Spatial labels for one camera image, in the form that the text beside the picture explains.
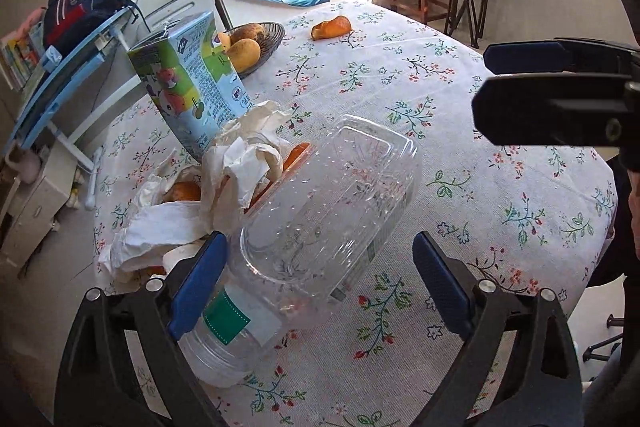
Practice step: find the pink kettlebell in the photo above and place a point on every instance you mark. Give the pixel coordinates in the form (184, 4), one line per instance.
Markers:
(25, 167)

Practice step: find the clear plastic clamshell container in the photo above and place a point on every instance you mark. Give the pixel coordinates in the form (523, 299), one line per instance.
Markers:
(330, 207)

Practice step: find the curled orange peel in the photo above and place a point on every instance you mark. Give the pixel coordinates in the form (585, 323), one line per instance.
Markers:
(330, 28)

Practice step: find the long orange peel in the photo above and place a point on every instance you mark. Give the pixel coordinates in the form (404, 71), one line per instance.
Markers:
(295, 154)

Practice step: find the row of books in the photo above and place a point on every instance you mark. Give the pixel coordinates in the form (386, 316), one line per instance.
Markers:
(20, 57)

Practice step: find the dark striped backpack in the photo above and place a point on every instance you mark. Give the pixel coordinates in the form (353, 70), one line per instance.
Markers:
(80, 2)

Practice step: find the brown spotted mango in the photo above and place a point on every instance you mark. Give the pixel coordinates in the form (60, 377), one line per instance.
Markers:
(246, 32)

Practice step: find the woven fruit bowl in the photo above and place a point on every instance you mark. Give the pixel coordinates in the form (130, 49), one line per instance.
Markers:
(272, 37)

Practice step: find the white floral tablecloth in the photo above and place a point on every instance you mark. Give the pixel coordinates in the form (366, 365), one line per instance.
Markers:
(400, 72)

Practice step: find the white floor appliance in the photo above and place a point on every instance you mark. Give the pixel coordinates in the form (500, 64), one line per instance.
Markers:
(175, 4)

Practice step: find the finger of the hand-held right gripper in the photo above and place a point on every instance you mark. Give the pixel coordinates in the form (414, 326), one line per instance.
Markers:
(525, 57)
(550, 107)

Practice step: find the small orange peel piece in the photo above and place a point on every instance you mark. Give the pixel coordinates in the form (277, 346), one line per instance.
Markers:
(152, 270)

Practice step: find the white low cabinet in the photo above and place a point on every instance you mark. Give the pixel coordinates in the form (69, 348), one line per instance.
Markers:
(35, 207)

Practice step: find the clear plastic bottle green label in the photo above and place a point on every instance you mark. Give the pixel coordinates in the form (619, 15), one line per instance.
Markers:
(235, 342)

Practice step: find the green and blue juice carton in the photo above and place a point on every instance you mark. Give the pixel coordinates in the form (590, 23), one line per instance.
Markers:
(190, 77)

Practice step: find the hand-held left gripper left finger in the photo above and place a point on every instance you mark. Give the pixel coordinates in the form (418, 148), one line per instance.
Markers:
(200, 282)

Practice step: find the blue study desk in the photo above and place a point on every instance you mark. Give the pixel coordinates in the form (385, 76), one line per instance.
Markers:
(65, 77)

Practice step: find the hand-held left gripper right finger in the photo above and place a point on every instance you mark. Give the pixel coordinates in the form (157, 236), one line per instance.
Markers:
(440, 282)

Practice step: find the yellow mango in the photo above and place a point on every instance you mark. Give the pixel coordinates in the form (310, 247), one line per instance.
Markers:
(223, 41)
(245, 55)

